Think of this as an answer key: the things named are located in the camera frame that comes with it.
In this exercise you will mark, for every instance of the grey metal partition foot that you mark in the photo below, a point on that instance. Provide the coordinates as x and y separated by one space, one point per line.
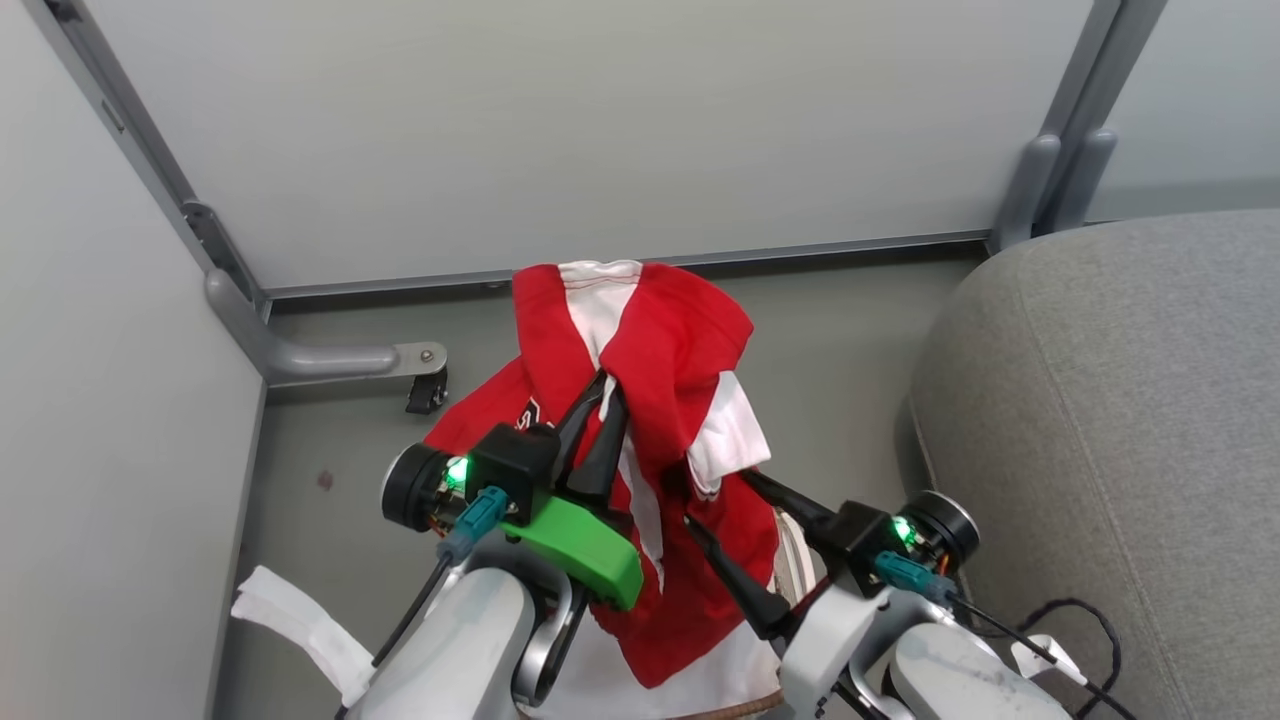
320 355

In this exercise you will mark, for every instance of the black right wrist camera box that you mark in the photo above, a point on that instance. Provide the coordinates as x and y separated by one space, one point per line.
860 535

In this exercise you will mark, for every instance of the grey partition bottom rail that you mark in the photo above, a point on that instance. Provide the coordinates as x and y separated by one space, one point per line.
800 252

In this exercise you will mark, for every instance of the red and white garment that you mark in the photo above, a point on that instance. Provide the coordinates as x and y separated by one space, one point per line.
660 400

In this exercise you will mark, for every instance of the white paper tag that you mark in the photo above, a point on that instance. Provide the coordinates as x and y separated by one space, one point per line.
1040 658

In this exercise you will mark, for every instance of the grey fabric sofa seat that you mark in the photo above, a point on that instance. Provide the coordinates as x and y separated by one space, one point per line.
1110 440

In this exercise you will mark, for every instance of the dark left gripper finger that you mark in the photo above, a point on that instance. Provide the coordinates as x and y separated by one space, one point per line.
580 415
603 455

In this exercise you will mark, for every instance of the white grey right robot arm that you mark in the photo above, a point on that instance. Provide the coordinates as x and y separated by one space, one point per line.
965 680

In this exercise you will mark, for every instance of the grey partition frame post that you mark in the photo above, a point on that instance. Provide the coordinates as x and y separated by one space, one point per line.
150 150

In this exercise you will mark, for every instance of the white cloth strip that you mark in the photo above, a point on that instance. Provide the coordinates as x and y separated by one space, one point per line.
305 625

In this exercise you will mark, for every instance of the grey double partition post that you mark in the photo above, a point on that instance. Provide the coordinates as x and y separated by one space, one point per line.
1070 140

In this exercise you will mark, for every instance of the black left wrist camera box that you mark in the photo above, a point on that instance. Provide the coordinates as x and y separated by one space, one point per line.
510 462

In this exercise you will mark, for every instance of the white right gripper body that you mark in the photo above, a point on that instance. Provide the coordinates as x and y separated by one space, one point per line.
825 645

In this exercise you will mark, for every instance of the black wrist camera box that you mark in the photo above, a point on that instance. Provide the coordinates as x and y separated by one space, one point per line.
860 535
510 462

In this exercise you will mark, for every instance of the black caster wheel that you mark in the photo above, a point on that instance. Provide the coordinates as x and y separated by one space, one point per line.
427 392

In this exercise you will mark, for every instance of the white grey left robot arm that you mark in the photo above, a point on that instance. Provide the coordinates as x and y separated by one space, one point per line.
455 650

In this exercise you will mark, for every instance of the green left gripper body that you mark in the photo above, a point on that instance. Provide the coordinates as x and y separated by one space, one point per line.
585 550

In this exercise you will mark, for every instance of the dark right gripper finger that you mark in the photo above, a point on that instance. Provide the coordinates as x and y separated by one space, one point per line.
790 500
740 585

